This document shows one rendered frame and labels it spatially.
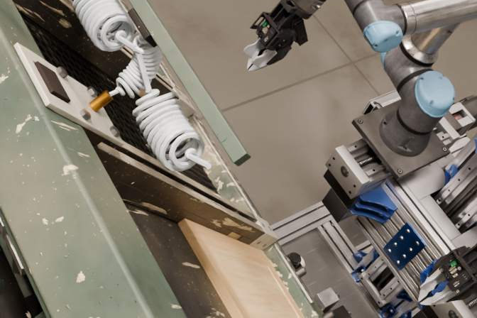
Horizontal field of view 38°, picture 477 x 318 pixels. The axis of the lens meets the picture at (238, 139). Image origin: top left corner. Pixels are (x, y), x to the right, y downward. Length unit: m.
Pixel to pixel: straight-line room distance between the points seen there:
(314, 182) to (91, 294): 2.54
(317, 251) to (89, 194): 2.09
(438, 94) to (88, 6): 1.20
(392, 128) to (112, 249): 1.42
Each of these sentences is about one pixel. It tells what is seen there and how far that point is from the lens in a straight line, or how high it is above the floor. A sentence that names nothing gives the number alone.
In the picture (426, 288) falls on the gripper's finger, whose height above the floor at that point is 1.38.
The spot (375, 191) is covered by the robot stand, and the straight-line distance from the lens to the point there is 2.17.
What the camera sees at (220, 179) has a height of 0.89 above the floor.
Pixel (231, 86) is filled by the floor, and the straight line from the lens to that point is 3.43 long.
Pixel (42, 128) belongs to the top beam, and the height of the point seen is 1.89.
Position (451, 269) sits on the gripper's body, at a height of 1.48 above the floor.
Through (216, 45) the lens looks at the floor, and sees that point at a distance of 3.58.
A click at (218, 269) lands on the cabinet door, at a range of 1.40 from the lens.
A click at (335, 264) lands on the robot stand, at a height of 0.21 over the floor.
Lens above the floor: 2.56
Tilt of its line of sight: 52 degrees down
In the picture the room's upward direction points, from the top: 24 degrees clockwise
